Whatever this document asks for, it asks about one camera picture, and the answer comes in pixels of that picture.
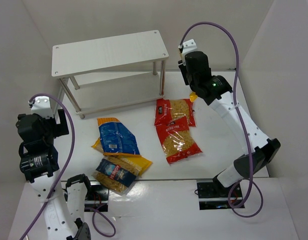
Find yellow spaghetti bag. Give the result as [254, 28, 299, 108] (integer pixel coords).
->
[189, 91, 198, 103]

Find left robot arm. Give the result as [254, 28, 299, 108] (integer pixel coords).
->
[16, 109, 91, 240]

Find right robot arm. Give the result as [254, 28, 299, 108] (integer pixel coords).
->
[178, 51, 281, 188]

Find red pasta bag upper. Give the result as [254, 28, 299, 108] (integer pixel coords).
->
[154, 98, 196, 127]

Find red pasta bag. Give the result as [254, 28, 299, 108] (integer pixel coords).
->
[156, 116, 202, 164]
[154, 98, 196, 127]

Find white two-tier shelf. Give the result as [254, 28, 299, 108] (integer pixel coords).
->
[52, 30, 169, 119]

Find blue orange pasta bag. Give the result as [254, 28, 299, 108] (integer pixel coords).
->
[97, 117, 141, 157]

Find red pasta bag lower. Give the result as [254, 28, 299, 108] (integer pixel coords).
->
[156, 116, 202, 164]

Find Agnesi blue pasta bag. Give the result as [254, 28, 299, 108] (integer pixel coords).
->
[92, 156, 141, 194]

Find yellow pasta bag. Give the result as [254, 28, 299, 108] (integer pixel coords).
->
[91, 138, 152, 176]

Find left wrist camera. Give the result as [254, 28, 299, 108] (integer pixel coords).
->
[28, 95, 55, 120]

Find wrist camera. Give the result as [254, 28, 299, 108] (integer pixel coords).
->
[28, 95, 55, 120]
[178, 39, 197, 58]

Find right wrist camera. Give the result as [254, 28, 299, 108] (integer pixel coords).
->
[178, 39, 197, 58]

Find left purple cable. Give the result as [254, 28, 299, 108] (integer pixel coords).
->
[18, 93, 117, 240]

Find purple cable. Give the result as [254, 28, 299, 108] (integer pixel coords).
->
[178, 21, 264, 217]
[18, 93, 117, 240]

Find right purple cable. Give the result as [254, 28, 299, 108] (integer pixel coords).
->
[178, 21, 264, 217]

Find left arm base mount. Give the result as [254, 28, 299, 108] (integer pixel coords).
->
[85, 181, 109, 213]

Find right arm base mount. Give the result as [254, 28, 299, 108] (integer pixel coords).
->
[194, 179, 231, 211]

